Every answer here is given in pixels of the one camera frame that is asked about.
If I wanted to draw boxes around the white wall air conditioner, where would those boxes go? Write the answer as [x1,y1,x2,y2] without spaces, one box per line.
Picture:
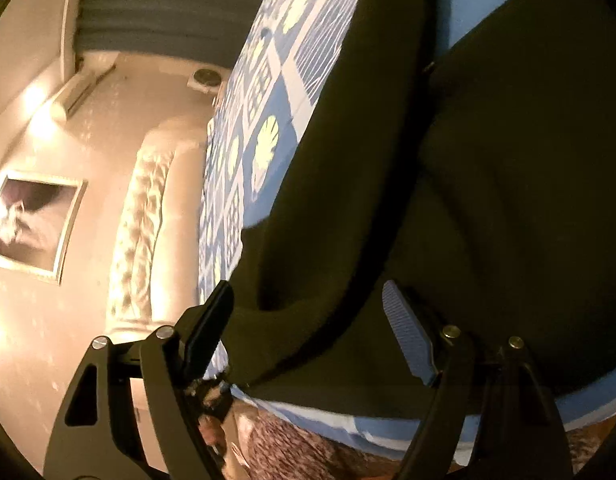
[50,65,115,124]

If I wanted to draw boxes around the cream tufted headboard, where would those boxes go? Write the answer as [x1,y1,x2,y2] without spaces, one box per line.
[105,116,207,344]

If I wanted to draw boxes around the black pants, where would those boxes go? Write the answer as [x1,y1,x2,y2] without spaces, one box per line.
[223,0,616,418]

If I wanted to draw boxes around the blue white patterned bedspread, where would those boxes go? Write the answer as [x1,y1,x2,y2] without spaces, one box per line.
[198,0,616,458]

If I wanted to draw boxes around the framed black white picture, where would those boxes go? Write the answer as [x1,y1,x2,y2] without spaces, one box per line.
[0,171,88,284]

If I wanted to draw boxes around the round fan on nightstand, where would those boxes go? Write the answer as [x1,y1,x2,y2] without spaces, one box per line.
[186,67,231,96]

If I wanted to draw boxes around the dark green curtain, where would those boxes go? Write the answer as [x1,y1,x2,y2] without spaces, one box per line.
[74,0,262,68]

